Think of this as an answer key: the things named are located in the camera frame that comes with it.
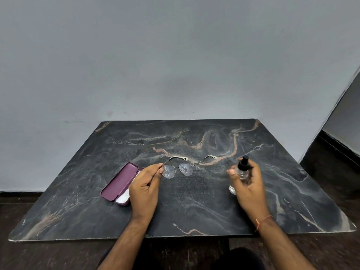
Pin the person's black trousers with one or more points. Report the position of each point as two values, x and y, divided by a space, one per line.
239 260

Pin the person's right hand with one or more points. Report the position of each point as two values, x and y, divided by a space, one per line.
253 196

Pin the maroon glasses case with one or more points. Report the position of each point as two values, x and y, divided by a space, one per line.
119 181

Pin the person's left forearm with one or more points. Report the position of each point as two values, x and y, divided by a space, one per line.
126 247

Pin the person's left hand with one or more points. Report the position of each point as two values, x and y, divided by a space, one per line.
144 194

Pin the black skirting board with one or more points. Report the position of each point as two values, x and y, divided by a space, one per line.
340 146
19 193

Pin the white cleaning cloth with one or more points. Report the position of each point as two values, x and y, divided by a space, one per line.
123 199

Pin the person's right forearm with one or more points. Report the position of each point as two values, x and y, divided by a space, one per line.
284 250

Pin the clear spray bottle black cap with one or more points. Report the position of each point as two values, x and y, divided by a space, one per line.
243 164

